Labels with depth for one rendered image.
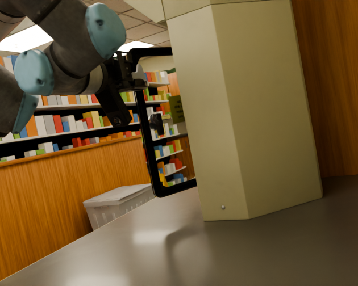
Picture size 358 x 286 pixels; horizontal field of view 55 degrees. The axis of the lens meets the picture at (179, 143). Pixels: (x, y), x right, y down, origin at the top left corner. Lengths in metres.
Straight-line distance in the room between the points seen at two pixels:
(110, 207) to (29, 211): 0.63
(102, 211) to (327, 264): 2.65
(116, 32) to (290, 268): 0.44
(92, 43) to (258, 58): 0.39
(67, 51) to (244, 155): 0.42
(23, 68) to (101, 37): 0.15
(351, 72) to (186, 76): 0.50
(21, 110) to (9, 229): 2.00
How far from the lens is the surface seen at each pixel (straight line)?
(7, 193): 2.82
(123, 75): 0.76
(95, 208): 3.12
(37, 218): 2.98
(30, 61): 0.61
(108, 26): 0.56
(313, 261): 0.57
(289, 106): 0.83
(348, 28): 1.10
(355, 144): 1.10
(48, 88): 0.61
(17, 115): 0.89
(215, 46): 0.77
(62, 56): 0.59
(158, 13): 0.84
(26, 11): 0.58
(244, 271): 0.56
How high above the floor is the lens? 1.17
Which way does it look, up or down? 3 degrees down
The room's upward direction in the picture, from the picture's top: 11 degrees counter-clockwise
